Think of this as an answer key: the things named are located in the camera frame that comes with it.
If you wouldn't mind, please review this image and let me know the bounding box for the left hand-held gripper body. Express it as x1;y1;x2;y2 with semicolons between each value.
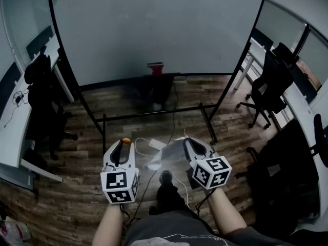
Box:
100;163;140;205

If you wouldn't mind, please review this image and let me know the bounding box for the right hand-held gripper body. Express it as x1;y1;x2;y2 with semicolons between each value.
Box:
189;152;233;190

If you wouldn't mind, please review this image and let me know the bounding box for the clear plastic bag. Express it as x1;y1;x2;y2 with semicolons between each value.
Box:
0;214;32;246
142;136;196;172

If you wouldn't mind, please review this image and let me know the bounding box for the black-framed whiteboard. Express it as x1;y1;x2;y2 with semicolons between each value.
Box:
47;0;270;146

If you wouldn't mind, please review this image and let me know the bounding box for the person's left forearm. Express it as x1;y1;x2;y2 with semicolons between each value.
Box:
91;203;124;246

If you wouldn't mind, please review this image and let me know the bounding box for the person's right forearm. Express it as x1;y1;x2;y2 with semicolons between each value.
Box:
206;187;248;236

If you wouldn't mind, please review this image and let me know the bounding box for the white power strip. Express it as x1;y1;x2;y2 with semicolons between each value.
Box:
148;138;168;150

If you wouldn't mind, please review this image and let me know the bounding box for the person's dark shoe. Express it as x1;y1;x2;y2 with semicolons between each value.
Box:
158;170;175;187

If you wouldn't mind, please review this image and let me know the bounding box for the person's black trouser leg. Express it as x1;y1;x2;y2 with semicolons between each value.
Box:
148;183;187;215

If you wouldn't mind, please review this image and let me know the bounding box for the person's dark printed shirt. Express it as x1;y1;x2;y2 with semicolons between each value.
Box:
124;210;295;246

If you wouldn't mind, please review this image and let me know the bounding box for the black office chair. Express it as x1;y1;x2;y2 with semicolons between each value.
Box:
235;118;321;238
24;45;79;161
236;42;300;131

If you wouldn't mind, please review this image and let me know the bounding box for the white desk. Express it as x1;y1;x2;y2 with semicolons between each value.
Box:
0;34;75;185
234;36;328;169

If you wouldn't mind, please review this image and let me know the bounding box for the black desk divider panel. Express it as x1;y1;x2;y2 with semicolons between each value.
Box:
0;61;22;118

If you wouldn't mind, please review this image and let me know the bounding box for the black power cable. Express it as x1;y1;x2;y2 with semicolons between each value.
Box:
127;170;158;229

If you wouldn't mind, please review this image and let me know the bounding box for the black charger with cable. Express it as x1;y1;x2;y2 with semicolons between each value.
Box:
4;85;33;128

